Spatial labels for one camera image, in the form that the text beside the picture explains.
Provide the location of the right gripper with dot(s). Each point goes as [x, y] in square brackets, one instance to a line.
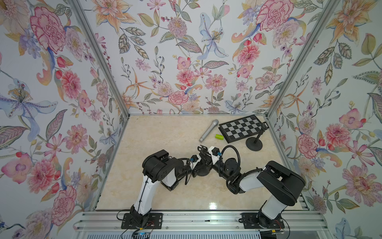
[213, 165]

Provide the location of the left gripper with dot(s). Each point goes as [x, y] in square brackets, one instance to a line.
[195, 171]

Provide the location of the black round stand base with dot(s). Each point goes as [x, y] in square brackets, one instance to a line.
[254, 144]

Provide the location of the black stand pole with clip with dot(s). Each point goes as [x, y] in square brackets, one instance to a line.
[264, 126]

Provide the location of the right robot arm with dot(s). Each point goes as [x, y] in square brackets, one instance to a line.
[293, 181]

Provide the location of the silver microphone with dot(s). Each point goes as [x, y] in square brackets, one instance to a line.
[214, 123]

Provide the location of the green cylinder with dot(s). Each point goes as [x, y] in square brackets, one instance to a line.
[220, 137]

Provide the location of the black checkered chess box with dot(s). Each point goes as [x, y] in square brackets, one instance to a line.
[241, 128]

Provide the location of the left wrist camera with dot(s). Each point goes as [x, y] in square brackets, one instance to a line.
[195, 159]

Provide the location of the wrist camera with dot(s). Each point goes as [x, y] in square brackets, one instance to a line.
[195, 159]
[215, 154]

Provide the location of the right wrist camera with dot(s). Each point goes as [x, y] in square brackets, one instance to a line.
[215, 154]

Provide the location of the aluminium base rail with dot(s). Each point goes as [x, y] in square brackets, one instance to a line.
[201, 225]

